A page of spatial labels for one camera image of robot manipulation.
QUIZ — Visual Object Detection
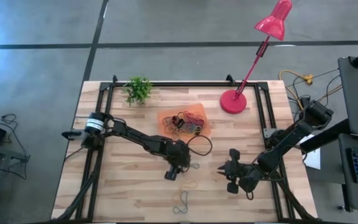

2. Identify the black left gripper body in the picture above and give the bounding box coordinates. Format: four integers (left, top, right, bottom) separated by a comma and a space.
164, 139, 192, 182

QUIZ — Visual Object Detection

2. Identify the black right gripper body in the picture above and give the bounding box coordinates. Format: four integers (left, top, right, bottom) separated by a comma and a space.
227, 148, 246, 194

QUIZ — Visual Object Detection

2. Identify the green potted plant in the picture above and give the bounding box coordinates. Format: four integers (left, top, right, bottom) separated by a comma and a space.
123, 76, 154, 107

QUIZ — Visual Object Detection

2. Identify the red rubber band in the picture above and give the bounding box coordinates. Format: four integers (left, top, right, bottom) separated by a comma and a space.
183, 111, 205, 125

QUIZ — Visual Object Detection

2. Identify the black beam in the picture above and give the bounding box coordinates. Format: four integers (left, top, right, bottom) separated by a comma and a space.
303, 119, 351, 156

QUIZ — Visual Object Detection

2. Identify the tan rubber band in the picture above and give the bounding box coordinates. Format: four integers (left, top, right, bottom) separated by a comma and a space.
178, 180, 198, 191

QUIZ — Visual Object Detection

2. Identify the pink desk lamp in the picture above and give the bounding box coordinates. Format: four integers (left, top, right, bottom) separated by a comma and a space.
219, 0, 293, 114

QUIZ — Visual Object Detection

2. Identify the white paper sheet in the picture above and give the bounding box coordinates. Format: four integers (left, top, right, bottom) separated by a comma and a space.
298, 136, 322, 170

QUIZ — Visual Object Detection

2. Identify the yellow floor cable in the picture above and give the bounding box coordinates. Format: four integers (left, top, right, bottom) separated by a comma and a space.
278, 69, 344, 110

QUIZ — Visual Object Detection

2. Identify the black floor cable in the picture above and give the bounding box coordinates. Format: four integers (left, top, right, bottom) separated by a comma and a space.
0, 113, 29, 162

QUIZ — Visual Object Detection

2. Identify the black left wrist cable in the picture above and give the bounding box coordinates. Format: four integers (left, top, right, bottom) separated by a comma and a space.
186, 134, 214, 157

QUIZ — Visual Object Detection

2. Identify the flat orange bin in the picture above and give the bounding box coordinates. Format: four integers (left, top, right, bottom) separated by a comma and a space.
156, 103, 213, 138

